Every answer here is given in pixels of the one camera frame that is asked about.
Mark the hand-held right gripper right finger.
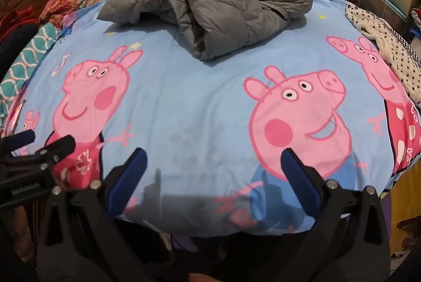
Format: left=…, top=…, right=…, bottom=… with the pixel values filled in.
left=279, top=148, right=393, bottom=282

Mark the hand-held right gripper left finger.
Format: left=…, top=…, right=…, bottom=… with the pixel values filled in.
left=36, top=147, right=148, bottom=282

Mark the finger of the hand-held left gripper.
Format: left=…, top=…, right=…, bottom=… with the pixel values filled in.
left=0, top=129, right=36, bottom=155
left=7, top=135, right=77, bottom=171

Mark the grey puffer jacket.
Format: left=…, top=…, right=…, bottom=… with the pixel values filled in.
left=98, top=0, right=314, bottom=62

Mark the purple cloth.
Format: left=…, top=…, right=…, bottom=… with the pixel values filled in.
left=169, top=234, right=201, bottom=251

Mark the teal patterned cloth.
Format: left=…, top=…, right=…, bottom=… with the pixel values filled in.
left=0, top=21, right=63, bottom=115

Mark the blue cartoon pig blanket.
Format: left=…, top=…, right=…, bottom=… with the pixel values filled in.
left=0, top=0, right=421, bottom=235

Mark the white polka dot cloth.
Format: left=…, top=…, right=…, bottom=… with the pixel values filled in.
left=345, top=2, right=421, bottom=102

